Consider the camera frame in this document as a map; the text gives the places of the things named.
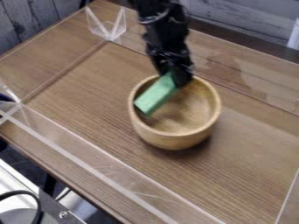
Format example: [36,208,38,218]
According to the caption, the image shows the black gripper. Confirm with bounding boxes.
[139,11,192,88]

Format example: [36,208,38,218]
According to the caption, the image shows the green rectangular block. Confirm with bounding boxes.
[134,73,179,116]

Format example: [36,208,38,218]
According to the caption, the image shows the brown wooden bowl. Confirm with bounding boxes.
[127,75,222,151]

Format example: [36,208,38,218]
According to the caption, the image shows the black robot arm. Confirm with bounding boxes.
[128,0,192,88]

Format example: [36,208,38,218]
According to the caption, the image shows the clear acrylic front barrier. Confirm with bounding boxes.
[0,84,226,224]

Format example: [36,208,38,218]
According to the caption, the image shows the white post at right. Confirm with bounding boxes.
[287,22,299,50]

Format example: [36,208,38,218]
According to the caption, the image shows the grey metal mount plate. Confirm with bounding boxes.
[0,200,88,224]

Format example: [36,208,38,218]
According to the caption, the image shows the black cable loop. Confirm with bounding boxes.
[0,190,44,224]

